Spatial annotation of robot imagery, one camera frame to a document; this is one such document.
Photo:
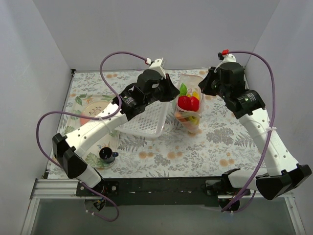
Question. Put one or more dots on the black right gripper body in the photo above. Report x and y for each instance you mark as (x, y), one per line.
(208, 82)

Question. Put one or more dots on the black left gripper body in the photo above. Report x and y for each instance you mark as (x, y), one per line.
(168, 88)

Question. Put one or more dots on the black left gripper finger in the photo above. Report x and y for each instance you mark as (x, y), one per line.
(168, 83)
(168, 95)

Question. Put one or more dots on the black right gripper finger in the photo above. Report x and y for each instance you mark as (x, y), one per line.
(211, 76)
(209, 88)

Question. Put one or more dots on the yellow banana bunch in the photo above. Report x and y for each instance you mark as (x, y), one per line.
(194, 94)

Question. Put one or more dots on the green cucumber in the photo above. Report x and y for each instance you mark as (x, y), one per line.
(183, 90)

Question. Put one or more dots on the red strawberry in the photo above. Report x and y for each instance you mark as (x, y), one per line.
(184, 102)

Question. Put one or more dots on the red apple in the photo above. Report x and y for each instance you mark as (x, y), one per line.
(195, 104)

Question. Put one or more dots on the clear zip top bag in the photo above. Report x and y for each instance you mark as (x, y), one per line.
(191, 81)

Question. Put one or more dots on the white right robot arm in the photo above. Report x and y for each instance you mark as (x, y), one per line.
(283, 172)

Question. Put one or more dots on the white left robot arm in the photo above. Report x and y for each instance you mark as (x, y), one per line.
(68, 150)

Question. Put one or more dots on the white plastic basket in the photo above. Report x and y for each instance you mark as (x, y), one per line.
(145, 108)

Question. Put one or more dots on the pink beige round plate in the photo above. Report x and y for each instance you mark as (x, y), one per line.
(94, 109)

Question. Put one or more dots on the dark blue mug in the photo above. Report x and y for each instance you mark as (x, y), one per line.
(107, 156)

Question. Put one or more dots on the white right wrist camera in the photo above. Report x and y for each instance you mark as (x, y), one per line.
(225, 56)

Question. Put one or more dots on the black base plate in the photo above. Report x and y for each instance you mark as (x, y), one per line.
(166, 191)

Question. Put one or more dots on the aluminium frame rail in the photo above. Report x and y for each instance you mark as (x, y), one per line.
(63, 207)

